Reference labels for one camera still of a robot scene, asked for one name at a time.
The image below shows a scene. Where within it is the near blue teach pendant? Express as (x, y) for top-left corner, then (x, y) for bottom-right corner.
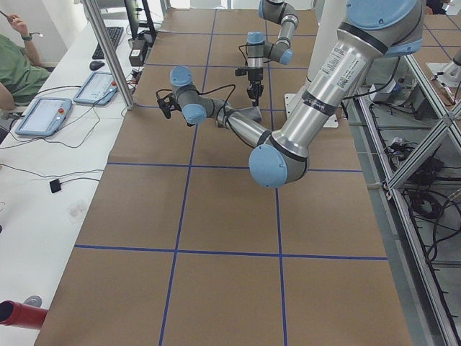
(14, 97), (73, 137)

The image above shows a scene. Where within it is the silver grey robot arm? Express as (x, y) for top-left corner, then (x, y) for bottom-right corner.
(157, 1), (426, 187)
(235, 1), (299, 106)

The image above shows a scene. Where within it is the pink and grey towel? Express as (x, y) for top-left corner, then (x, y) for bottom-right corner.
(217, 107), (262, 128)

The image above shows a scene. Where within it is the far blue teach pendant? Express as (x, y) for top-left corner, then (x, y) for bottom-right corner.
(73, 71), (117, 106)

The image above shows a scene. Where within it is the second robot base beyond frame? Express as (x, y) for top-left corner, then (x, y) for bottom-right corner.
(426, 50), (460, 105)

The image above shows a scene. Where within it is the black computer mouse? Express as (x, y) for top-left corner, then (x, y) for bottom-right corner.
(89, 61), (105, 71)

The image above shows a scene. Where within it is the black monitor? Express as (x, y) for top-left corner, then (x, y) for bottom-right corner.
(124, 0), (157, 45)

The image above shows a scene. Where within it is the red cylinder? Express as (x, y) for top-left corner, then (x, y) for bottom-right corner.
(1, 301), (48, 330)

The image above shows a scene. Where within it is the black keyboard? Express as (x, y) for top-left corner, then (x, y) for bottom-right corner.
(91, 26), (125, 61)

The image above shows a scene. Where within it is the blue teach pendant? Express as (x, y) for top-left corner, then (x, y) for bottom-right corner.
(73, 71), (117, 106)
(14, 97), (73, 137)

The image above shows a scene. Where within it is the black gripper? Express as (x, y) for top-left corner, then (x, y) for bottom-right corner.
(156, 90), (182, 118)
(235, 67), (264, 106)

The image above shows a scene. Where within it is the small black square puck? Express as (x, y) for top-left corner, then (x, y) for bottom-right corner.
(49, 179), (62, 194)

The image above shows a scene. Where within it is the aluminium frame rail structure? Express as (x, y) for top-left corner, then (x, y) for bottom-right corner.
(349, 56), (460, 345)

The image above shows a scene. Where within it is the person in green shirt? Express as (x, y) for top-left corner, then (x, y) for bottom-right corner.
(1, 14), (50, 110)

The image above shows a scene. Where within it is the aluminium frame post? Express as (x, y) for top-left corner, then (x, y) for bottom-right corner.
(81, 0), (134, 110)

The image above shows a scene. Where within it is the black box with label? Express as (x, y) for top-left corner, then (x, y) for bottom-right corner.
(129, 40), (148, 67)

